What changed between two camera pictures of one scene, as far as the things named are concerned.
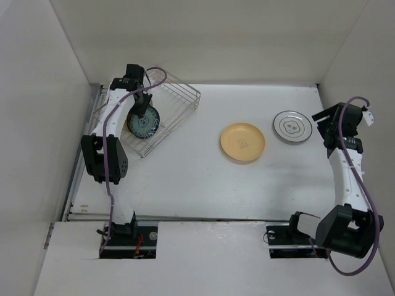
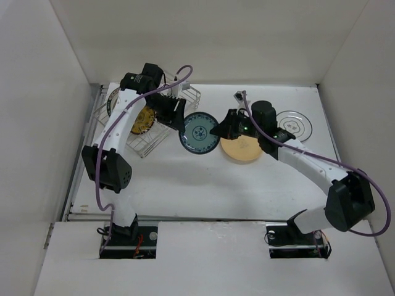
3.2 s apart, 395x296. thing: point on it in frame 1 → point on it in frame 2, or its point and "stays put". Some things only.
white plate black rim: (292, 126) stays put
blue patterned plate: (145, 127) → (196, 138)
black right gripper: (322, 124) → (227, 127)
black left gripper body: (139, 107) → (164, 106)
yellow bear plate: (242, 141) stays put
